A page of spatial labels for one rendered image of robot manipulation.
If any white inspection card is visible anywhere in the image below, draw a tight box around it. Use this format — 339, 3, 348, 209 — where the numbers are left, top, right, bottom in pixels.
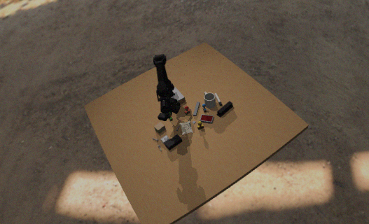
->
180, 121, 193, 135

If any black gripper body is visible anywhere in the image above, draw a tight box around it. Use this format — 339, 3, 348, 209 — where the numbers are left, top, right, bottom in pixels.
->
158, 98, 177, 121

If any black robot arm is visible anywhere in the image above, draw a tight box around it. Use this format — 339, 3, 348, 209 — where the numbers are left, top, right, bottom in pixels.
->
153, 54, 181, 114

